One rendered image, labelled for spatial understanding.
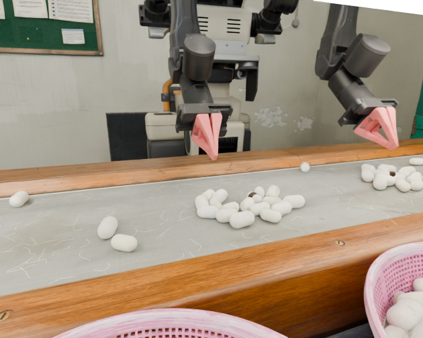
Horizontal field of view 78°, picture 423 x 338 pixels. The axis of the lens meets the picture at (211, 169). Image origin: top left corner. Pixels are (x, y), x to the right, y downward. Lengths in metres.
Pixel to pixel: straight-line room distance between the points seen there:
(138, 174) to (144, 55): 1.95
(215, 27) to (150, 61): 1.42
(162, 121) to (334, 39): 0.84
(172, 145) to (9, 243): 0.99
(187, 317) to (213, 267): 0.06
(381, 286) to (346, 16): 0.57
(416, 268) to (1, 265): 0.44
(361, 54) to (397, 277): 0.42
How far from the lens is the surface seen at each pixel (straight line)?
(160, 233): 0.36
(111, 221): 0.37
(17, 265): 0.37
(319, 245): 0.31
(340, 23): 0.71
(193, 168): 0.57
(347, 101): 0.62
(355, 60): 0.62
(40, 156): 2.62
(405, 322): 0.29
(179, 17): 0.60
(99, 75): 2.45
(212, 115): 0.47
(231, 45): 1.06
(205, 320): 0.21
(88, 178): 0.56
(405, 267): 0.34
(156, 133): 1.29
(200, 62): 0.50
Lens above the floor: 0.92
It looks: 17 degrees down
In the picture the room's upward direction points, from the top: straight up
